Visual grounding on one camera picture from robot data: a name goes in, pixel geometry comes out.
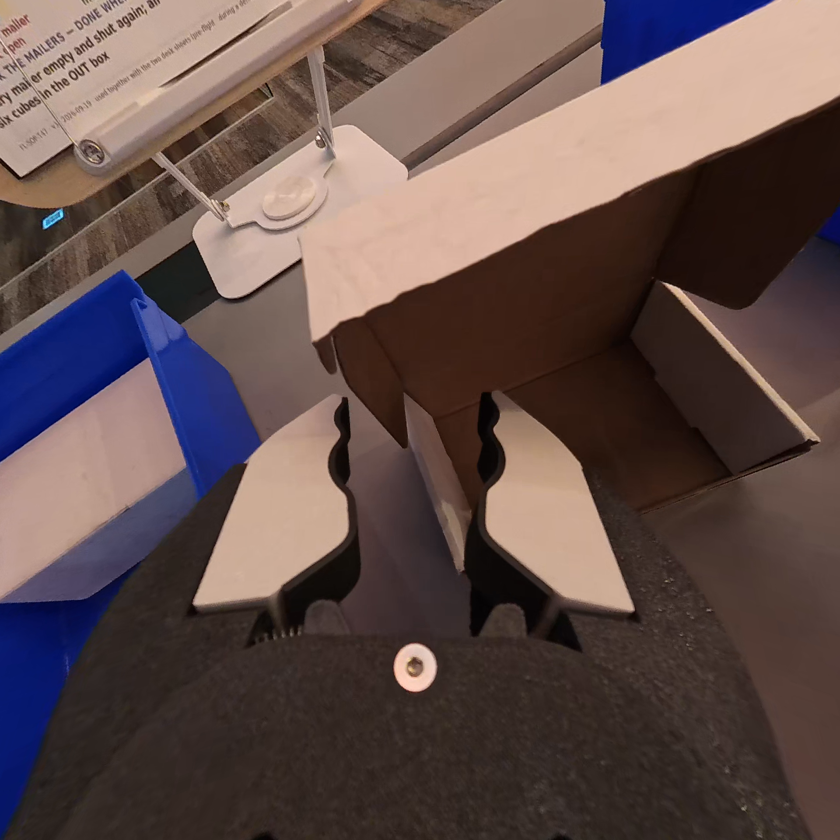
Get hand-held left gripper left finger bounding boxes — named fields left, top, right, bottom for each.
left=192, top=394, right=362, bottom=634

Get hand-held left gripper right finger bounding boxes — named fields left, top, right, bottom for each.
left=463, top=391, right=637, bottom=636

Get white cardboard box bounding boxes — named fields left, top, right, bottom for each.
left=298, top=0, right=840, bottom=572
left=0, top=360, right=199, bottom=603

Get blue plastic bin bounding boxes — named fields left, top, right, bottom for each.
left=600, top=0, right=840, bottom=245
left=0, top=270, right=261, bottom=697

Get instruction sheet on stand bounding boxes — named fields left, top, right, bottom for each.
left=0, top=0, right=409, bottom=301

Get printed instruction sheet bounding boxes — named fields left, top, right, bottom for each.
left=0, top=0, right=358, bottom=179

